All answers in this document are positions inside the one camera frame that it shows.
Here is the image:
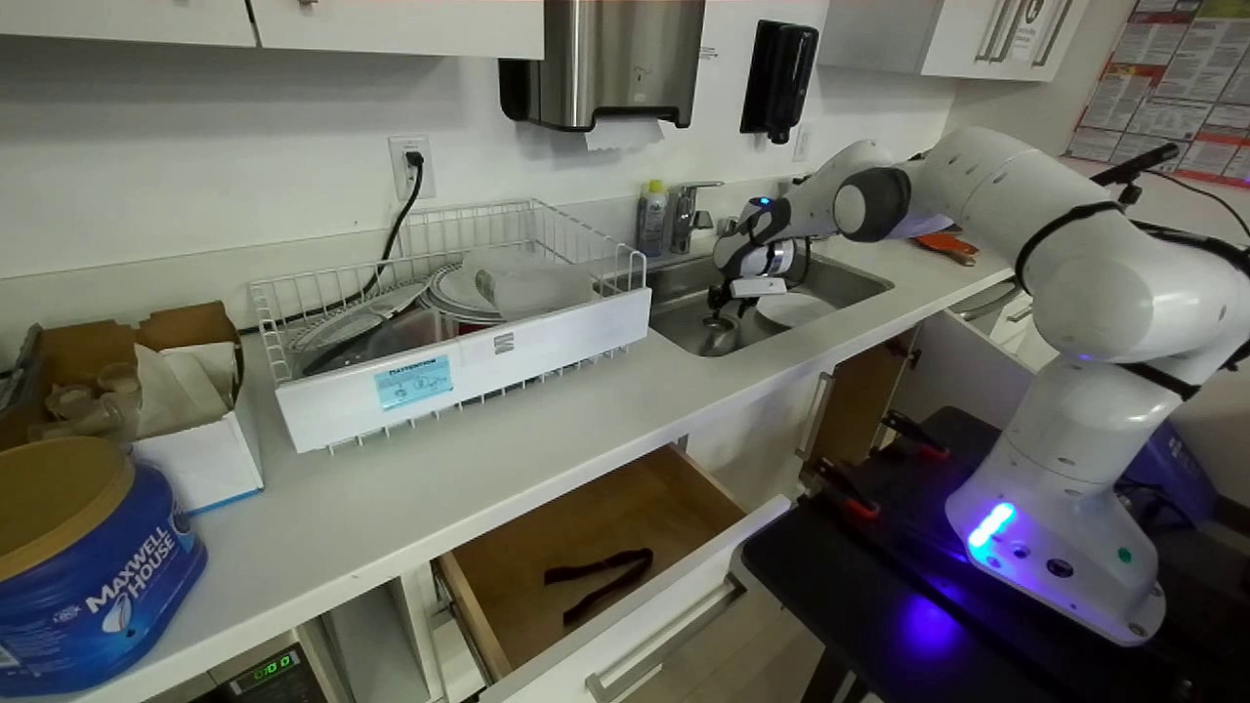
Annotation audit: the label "open cardboard box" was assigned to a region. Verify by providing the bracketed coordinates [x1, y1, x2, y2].
[0, 300, 267, 517]

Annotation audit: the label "black soap dispenser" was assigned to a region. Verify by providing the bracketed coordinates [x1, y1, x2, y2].
[739, 19, 822, 145]

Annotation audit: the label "chrome faucet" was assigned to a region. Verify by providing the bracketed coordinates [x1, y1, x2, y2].
[635, 181, 713, 261]

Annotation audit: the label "wall poster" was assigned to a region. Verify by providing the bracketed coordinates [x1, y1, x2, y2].
[1068, 0, 1250, 188]

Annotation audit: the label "open wooden drawer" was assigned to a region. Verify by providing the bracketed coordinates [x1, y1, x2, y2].
[439, 448, 790, 703]

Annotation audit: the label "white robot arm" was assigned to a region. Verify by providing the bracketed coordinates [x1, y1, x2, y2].
[709, 129, 1250, 650]

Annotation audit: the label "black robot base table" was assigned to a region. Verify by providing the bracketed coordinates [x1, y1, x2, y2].
[743, 409, 1250, 703]

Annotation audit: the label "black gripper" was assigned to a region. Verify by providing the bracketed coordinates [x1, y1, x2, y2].
[701, 197, 799, 355]

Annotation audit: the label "steel paper towel dispenser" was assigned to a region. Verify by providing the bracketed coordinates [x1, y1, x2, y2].
[502, 0, 709, 132]

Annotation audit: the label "stainless steel sink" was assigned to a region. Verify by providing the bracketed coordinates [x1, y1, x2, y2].
[650, 256, 892, 360]

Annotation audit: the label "white wire dish rack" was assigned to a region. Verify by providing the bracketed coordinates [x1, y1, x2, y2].
[249, 201, 652, 452]

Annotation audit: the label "white plate in sink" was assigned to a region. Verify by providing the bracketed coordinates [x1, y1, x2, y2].
[760, 295, 834, 327]

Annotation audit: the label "white upper cabinet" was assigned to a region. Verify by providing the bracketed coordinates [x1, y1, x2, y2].
[0, 0, 545, 60]

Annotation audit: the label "blue Maxwell House coffee can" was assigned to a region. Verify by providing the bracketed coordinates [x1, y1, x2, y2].
[0, 439, 209, 696]

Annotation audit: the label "black camera on stand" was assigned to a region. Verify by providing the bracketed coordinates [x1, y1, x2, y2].
[1092, 142, 1182, 209]

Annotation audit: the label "black power cord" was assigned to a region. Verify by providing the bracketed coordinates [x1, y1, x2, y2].
[234, 145, 435, 336]

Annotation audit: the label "orange handled pliers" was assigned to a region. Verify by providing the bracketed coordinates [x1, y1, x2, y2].
[912, 231, 982, 266]

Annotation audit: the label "black tongs in drawer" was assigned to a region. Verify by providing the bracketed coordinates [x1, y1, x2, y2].
[545, 549, 652, 628]

